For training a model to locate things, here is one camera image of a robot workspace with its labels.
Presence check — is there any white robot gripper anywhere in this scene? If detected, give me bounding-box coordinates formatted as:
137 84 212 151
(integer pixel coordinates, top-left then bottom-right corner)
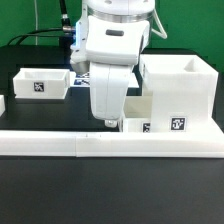
71 16 150 128

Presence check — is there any white front drawer box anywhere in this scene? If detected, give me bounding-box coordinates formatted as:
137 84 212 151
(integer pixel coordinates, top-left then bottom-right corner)
119 96 152 133

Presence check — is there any white drawer box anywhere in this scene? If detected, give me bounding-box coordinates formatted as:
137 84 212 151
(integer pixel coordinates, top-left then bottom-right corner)
13 68 70 99
119 96 152 133

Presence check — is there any white drawer cabinet housing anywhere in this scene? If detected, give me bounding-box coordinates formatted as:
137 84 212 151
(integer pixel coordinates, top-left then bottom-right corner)
139 54 218 132

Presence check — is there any white rear drawer box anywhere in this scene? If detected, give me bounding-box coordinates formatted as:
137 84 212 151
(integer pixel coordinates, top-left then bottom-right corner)
13 68 70 99

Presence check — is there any white marker sheet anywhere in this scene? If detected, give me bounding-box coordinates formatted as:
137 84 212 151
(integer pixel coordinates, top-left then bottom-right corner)
70 71 139 88

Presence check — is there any white L-shaped fence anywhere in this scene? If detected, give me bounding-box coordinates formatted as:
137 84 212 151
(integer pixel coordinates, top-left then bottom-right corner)
0 94 224 158

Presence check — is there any black cable with connector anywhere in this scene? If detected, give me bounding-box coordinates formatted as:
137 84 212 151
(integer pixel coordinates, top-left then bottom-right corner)
7 0 77 52

